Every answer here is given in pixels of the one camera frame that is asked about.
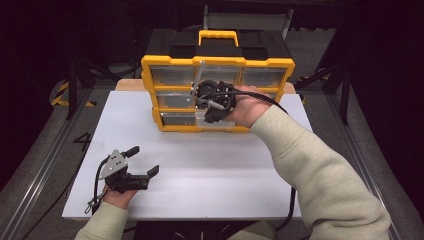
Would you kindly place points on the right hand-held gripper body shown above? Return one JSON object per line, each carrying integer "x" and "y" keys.
{"x": 208, "y": 90}

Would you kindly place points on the person's right hand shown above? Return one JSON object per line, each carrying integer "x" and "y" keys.
{"x": 248, "y": 106}

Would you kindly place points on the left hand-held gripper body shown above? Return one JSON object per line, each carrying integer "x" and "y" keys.
{"x": 115, "y": 166}

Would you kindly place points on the person's beige clothing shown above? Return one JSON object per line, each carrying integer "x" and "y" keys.
{"x": 253, "y": 233}

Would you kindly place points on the metal floor rail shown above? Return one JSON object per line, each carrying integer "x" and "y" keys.
{"x": 36, "y": 180}
{"x": 376, "y": 166}

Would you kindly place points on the clear plastic drawer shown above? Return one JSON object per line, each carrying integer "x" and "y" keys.
{"x": 200, "y": 120}

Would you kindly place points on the grey metal chair frame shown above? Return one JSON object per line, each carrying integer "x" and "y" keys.
{"x": 246, "y": 20}

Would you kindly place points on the set of clear organizer drawers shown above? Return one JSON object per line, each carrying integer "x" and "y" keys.
{"x": 173, "y": 76}

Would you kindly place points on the yellow and black floor tape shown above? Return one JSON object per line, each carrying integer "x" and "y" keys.
{"x": 61, "y": 96}
{"x": 311, "y": 76}

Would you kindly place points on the black tripod stand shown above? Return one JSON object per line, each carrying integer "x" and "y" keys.
{"x": 72, "y": 86}
{"x": 345, "y": 90}

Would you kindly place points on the person's left hand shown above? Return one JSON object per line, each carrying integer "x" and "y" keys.
{"x": 119, "y": 200}

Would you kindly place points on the yellow and black organizer box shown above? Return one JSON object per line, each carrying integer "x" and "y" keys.
{"x": 216, "y": 50}

